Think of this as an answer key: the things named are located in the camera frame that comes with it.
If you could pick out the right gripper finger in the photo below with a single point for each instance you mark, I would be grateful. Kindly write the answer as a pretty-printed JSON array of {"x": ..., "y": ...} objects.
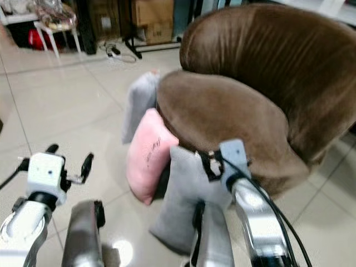
[{"x": 206, "y": 165}]

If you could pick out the grey right robot leg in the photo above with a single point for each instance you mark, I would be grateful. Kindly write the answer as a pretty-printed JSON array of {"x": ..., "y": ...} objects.
[{"x": 214, "y": 239}]

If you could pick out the brown velvet sofa chair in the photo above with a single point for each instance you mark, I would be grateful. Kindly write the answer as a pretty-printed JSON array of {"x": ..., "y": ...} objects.
[{"x": 256, "y": 78}]

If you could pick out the pink pillow with script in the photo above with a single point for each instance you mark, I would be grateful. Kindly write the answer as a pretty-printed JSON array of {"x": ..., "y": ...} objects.
[{"x": 147, "y": 156}]

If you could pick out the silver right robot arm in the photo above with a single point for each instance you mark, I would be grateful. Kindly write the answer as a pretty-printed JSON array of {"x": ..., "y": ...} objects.
[{"x": 256, "y": 222}]

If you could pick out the black cabinet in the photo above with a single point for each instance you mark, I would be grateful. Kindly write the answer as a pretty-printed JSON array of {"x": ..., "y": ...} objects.
[{"x": 86, "y": 28}]

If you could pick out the clear plastic bag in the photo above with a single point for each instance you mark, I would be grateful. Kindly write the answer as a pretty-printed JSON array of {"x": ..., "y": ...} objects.
[{"x": 55, "y": 14}]

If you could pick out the dark grey velvet pillow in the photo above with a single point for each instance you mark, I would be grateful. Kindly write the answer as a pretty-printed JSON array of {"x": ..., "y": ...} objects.
[{"x": 181, "y": 206}]

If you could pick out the red bag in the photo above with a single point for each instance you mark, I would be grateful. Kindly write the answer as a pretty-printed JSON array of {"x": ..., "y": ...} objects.
[{"x": 38, "y": 40}]

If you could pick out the white stool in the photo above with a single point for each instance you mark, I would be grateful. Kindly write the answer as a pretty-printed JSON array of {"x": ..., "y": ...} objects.
[{"x": 58, "y": 32}]

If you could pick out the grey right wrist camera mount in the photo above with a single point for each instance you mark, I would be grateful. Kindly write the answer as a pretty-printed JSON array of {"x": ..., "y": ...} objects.
[{"x": 235, "y": 157}]

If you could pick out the grey left robot leg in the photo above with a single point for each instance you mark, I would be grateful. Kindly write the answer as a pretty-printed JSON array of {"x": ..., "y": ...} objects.
[{"x": 80, "y": 233}]

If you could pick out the dark brown box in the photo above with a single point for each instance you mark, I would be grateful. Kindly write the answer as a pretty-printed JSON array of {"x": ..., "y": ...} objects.
[{"x": 105, "y": 19}]

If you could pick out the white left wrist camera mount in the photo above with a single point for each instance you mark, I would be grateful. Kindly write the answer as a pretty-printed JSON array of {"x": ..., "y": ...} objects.
[{"x": 45, "y": 171}]

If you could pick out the cardboard box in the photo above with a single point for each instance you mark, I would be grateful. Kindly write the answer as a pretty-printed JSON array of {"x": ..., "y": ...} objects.
[{"x": 153, "y": 22}]

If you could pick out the black metal rack stand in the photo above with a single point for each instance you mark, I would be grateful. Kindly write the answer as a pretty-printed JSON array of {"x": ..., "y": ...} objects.
[{"x": 132, "y": 47}]

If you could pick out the grey robot leg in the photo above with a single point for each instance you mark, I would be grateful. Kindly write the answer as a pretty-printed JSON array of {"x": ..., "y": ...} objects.
[
  {"x": 214, "y": 239},
  {"x": 80, "y": 233}
]

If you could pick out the light grey pillow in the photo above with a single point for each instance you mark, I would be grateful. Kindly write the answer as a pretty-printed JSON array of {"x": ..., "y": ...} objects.
[{"x": 138, "y": 105}]

